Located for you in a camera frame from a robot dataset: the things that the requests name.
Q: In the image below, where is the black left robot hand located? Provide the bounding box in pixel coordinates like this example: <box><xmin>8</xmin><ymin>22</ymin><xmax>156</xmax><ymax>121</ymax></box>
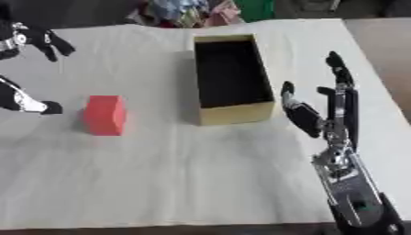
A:
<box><xmin>0</xmin><ymin>19</ymin><xmax>77</xmax><ymax>116</ymax></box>

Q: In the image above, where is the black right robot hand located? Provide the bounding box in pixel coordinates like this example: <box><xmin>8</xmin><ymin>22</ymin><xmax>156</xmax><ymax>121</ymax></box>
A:
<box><xmin>279</xmin><ymin>50</ymin><xmax>361</xmax><ymax>153</ymax></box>

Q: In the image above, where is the tan cardboard box black inside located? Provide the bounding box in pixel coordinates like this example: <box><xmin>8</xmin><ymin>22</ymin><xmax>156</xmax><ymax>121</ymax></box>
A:
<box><xmin>191</xmin><ymin>33</ymin><xmax>276</xmax><ymax>127</ymax></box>

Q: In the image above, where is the red block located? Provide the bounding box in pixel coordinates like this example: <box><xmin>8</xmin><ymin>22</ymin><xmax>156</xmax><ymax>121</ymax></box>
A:
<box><xmin>82</xmin><ymin>95</ymin><xmax>128</xmax><ymax>137</ymax></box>

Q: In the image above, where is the green object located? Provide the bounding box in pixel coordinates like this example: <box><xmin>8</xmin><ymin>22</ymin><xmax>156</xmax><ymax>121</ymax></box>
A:
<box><xmin>232</xmin><ymin>0</ymin><xmax>276</xmax><ymax>23</ymax></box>

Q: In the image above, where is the pile of colourful fabric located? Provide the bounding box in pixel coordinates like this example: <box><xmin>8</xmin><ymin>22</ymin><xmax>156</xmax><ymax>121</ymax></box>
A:
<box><xmin>127</xmin><ymin>0</ymin><xmax>244</xmax><ymax>29</ymax></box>

